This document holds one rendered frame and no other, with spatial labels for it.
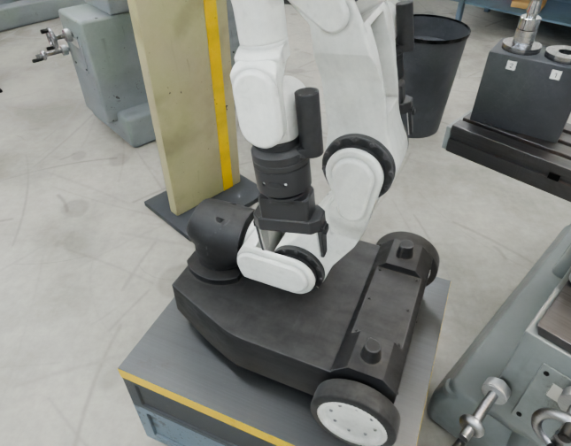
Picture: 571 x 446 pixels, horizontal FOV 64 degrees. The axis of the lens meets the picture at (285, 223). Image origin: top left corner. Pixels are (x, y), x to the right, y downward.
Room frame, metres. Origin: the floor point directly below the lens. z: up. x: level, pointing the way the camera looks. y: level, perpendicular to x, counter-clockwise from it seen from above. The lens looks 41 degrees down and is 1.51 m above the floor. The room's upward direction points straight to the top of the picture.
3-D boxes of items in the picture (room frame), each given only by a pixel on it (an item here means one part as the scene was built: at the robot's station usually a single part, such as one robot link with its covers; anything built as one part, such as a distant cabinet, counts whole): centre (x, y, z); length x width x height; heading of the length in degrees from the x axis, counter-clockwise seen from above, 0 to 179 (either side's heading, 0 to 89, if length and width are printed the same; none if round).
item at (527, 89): (1.12, -0.62, 1.00); 0.22 x 0.12 x 0.20; 55
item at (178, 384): (0.85, -0.04, 0.20); 0.78 x 0.68 x 0.40; 67
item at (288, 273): (0.86, -0.01, 0.68); 0.21 x 0.20 x 0.13; 67
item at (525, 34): (1.14, -0.58, 1.13); 0.05 x 0.05 x 0.05
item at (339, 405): (0.51, -0.16, 0.50); 0.20 x 0.05 x 0.20; 67
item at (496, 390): (0.52, -0.45, 0.48); 0.22 x 0.06 x 0.06; 135
